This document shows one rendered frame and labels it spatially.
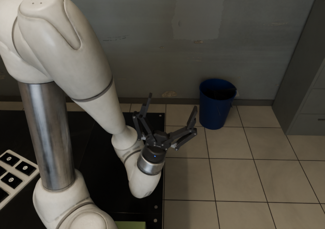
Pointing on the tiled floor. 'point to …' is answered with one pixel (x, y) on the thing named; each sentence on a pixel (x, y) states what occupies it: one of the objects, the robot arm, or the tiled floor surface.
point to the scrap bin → (215, 102)
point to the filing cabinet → (305, 81)
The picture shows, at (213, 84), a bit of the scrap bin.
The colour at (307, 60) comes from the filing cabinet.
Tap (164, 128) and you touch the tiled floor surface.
